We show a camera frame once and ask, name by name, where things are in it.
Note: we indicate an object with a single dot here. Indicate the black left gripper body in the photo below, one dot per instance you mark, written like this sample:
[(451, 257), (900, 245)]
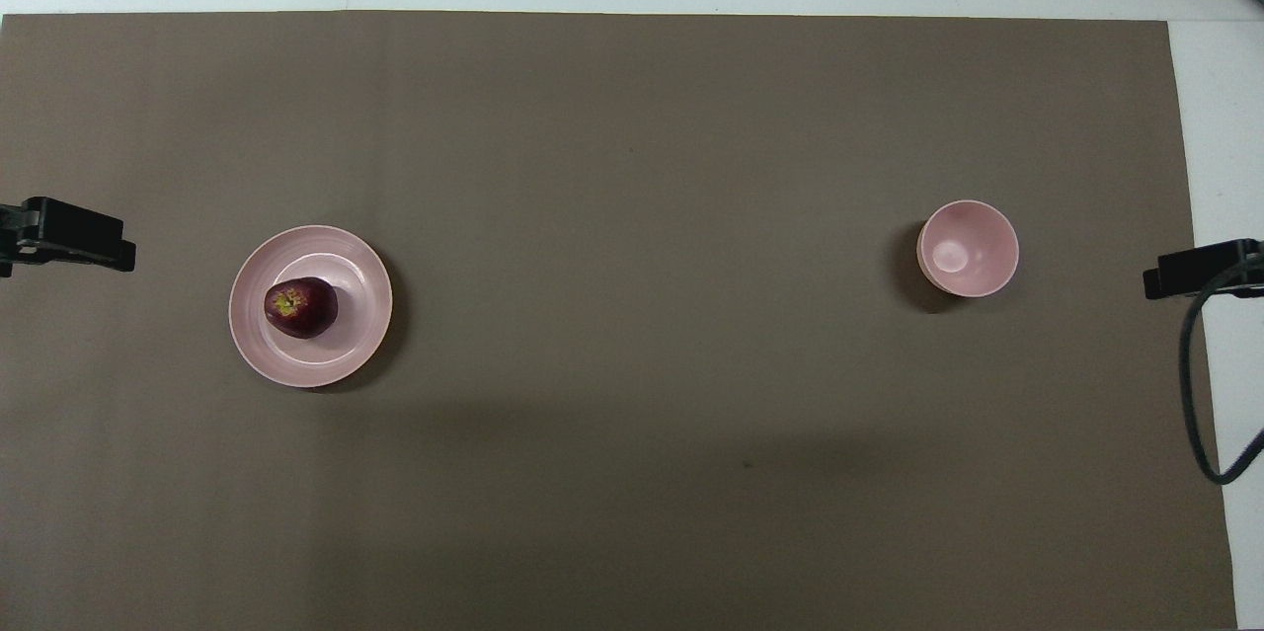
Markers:
[(8, 236)]

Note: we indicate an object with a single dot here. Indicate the red apple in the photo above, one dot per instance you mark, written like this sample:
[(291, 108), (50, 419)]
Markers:
[(306, 307)]

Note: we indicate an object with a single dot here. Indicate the pink bowl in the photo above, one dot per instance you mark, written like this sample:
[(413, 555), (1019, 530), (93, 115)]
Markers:
[(973, 251)]

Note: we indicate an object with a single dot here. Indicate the pink plate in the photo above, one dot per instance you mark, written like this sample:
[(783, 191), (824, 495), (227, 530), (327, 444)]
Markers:
[(355, 335)]

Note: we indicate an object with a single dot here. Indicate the brown paper table mat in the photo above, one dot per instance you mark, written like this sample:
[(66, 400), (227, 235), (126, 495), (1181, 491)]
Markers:
[(632, 167)]

